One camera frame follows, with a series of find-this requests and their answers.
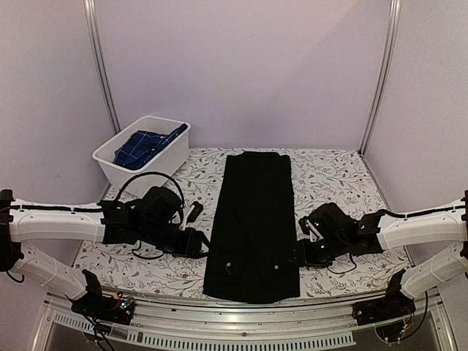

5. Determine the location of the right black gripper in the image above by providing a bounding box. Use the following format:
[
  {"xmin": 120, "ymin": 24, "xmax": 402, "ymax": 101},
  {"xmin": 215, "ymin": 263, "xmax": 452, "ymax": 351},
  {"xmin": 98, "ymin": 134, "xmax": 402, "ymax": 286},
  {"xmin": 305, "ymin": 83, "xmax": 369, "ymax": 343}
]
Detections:
[{"xmin": 284, "ymin": 234, "xmax": 348, "ymax": 269}]

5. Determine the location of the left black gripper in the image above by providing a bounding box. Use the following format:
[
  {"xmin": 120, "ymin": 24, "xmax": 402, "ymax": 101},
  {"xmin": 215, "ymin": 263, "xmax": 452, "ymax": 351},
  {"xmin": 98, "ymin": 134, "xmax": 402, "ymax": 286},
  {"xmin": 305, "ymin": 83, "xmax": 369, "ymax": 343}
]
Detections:
[{"xmin": 139, "ymin": 221, "xmax": 216, "ymax": 260}]

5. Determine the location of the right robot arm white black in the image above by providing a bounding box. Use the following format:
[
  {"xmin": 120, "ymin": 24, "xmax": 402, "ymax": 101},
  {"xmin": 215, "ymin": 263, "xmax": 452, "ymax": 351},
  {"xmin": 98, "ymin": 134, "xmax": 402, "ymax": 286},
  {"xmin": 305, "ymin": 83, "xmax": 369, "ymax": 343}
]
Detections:
[{"xmin": 295, "ymin": 197, "xmax": 467, "ymax": 319}]

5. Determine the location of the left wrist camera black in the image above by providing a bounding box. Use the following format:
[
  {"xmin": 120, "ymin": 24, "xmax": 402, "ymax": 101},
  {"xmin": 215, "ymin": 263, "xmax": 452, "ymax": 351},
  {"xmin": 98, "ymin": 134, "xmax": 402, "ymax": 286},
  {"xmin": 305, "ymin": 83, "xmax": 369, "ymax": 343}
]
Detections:
[{"xmin": 136, "ymin": 186, "xmax": 203, "ymax": 230}]

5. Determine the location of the left aluminium corner post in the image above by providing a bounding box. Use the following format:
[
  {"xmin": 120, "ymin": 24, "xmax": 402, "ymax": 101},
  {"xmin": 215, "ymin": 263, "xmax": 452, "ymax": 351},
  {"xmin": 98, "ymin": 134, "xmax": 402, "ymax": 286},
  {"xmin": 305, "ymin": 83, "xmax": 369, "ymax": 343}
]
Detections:
[{"xmin": 83, "ymin": 0, "xmax": 121, "ymax": 135}]

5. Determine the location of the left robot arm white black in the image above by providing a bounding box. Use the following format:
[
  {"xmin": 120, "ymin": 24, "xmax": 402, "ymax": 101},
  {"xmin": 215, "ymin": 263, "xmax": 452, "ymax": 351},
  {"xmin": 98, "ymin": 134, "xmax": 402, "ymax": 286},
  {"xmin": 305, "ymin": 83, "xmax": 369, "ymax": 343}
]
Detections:
[{"xmin": 1, "ymin": 186, "xmax": 210, "ymax": 317}]

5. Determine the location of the aluminium front rail frame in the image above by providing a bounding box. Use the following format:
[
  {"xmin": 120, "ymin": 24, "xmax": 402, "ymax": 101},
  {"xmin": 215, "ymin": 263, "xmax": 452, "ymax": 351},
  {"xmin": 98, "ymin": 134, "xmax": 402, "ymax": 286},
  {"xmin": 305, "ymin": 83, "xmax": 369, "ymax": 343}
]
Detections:
[{"xmin": 31, "ymin": 289, "xmax": 461, "ymax": 350}]

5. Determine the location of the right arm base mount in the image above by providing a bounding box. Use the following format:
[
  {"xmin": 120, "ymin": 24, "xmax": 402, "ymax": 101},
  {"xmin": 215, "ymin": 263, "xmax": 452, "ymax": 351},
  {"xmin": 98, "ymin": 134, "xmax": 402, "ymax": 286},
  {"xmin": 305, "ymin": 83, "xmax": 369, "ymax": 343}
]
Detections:
[{"xmin": 352, "ymin": 290, "xmax": 416, "ymax": 326}]

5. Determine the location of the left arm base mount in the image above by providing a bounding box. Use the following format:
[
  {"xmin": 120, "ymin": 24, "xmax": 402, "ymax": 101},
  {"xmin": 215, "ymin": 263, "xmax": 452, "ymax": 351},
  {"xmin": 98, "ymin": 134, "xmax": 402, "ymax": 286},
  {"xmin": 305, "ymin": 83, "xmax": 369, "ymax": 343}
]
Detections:
[{"xmin": 69, "ymin": 289, "xmax": 135, "ymax": 325}]

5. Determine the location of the floral patterned tablecloth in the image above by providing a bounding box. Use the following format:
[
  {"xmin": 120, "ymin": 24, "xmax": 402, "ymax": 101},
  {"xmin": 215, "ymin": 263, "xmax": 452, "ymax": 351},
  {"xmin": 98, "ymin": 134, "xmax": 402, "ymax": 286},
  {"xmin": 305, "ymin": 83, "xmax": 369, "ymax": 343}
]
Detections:
[{"xmin": 74, "ymin": 148, "xmax": 412, "ymax": 299}]

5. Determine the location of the white plastic bin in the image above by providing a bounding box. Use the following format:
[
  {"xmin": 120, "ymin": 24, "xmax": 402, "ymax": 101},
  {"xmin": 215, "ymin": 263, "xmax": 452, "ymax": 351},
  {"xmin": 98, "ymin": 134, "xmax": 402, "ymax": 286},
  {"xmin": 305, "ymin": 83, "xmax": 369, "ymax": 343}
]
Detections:
[{"xmin": 92, "ymin": 116, "xmax": 191, "ymax": 189}]

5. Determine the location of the right aluminium corner post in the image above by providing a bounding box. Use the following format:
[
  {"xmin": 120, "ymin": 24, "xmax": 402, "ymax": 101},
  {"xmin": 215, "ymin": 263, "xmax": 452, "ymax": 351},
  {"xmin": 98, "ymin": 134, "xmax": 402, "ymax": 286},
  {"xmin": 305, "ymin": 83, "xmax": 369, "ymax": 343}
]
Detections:
[{"xmin": 358, "ymin": 0, "xmax": 401, "ymax": 158}]

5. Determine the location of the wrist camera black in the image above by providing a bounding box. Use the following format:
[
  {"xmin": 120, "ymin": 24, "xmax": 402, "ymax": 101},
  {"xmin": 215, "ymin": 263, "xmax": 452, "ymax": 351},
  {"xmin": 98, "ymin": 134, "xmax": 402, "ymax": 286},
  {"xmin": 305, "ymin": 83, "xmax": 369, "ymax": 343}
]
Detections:
[
  {"xmin": 298, "ymin": 203, "xmax": 358, "ymax": 242},
  {"xmin": 136, "ymin": 186, "xmax": 203, "ymax": 230}
]

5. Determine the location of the blue plaid shirt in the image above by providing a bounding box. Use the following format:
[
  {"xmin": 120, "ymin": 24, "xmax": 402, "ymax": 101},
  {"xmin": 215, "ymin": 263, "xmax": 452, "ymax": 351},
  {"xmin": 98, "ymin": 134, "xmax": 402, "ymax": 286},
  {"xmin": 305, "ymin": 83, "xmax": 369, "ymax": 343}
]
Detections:
[{"xmin": 113, "ymin": 124, "xmax": 188, "ymax": 170}]

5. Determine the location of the black long sleeve shirt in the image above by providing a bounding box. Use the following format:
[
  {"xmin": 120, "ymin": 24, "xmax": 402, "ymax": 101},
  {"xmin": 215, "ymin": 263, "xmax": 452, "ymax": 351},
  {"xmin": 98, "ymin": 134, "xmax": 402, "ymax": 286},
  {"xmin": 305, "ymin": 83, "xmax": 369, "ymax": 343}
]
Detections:
[{"xmin": 203, "ymin": 151, "xmax": 301, "ymax": 304}]

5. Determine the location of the aluminium corner post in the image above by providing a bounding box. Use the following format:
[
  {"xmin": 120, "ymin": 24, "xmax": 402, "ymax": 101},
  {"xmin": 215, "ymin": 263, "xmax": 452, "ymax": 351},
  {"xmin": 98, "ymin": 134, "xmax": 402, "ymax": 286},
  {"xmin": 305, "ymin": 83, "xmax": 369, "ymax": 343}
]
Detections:
[
  {"xmin": 358, "ymin": 0, "xmax": 401, "ymax": 158},
  {"xmin": 83, "ymin": 0, "xmax": 121, "ymax": 135}
]

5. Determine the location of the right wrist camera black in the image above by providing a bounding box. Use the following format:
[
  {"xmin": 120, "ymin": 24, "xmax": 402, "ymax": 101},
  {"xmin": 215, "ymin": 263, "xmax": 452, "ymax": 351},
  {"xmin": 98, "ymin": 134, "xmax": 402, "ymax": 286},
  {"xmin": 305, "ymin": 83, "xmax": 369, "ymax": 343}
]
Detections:
[{"xmin": 298, "ymin": 203, "xmax": 358, "ymax": 242}]

